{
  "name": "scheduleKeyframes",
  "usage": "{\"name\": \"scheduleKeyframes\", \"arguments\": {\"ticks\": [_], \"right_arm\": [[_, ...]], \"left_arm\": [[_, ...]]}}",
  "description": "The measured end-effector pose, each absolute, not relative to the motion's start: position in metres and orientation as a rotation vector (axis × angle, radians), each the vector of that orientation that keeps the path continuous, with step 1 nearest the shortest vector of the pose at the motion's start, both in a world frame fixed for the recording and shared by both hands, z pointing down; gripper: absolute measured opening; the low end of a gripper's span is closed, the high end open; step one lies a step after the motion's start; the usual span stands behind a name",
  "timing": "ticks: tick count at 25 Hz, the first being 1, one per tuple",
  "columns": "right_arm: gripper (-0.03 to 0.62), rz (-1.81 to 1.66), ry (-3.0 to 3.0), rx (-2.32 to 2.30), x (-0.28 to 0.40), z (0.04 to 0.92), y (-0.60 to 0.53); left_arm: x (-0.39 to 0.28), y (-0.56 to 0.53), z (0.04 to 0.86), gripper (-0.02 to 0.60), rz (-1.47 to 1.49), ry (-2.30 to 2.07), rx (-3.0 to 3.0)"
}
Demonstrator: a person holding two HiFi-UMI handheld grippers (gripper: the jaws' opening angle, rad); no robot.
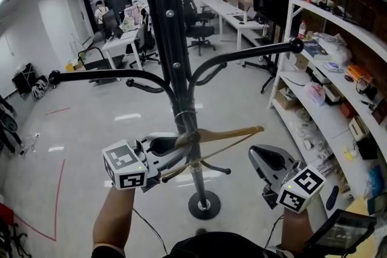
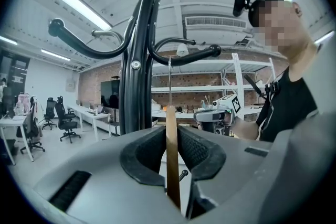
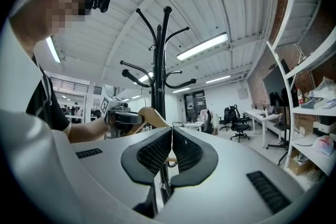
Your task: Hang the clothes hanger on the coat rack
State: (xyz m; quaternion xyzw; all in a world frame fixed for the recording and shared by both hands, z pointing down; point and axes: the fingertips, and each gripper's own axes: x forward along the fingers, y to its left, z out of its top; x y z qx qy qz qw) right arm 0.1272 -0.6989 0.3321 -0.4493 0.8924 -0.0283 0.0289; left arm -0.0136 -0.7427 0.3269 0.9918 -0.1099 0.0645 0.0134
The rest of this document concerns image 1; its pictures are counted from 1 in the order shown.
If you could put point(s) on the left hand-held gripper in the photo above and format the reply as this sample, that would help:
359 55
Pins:
125 164

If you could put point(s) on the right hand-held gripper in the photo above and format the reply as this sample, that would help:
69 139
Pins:
302 190

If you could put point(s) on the wooden hanger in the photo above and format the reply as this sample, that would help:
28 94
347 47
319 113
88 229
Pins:
229 133

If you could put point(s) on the black coat rack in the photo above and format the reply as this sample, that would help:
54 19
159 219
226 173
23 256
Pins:
169 39

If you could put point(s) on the person's left forearm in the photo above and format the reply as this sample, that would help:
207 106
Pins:
113 217

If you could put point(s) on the person's right forearm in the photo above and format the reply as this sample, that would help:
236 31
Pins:
296 229

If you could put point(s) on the black metal frame stand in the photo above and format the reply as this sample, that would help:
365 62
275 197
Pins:
23 78

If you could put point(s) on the white plastic bag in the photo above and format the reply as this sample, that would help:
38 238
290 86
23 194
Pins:
314 93

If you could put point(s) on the white metal shelf unit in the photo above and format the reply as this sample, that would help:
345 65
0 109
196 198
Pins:
335 93

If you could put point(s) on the person's dark clothing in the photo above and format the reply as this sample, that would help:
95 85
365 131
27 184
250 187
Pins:
217 246

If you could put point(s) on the black tablet device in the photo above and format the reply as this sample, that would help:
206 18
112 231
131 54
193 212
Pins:
341 234

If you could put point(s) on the black platform cart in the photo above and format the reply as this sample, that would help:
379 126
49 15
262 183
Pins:
101 65

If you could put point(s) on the black office chair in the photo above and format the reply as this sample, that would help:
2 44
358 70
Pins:
145 36
198 30

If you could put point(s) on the small white desk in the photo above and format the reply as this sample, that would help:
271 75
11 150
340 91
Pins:
121 39

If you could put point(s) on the blue book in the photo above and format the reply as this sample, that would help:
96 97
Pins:
316 49

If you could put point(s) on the red label bottle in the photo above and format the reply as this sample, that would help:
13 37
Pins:
302 30

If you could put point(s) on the pink items on desk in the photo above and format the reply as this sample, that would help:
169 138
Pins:
131 16

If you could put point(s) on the white bags pile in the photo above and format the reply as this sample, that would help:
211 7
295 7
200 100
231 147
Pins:
40 88

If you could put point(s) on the long white desk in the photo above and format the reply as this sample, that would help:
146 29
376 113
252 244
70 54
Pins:
239 19

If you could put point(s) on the black monitor on stand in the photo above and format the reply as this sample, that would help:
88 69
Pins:
272 0

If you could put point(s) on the red cabinet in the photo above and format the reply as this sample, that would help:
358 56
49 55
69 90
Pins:
6 211

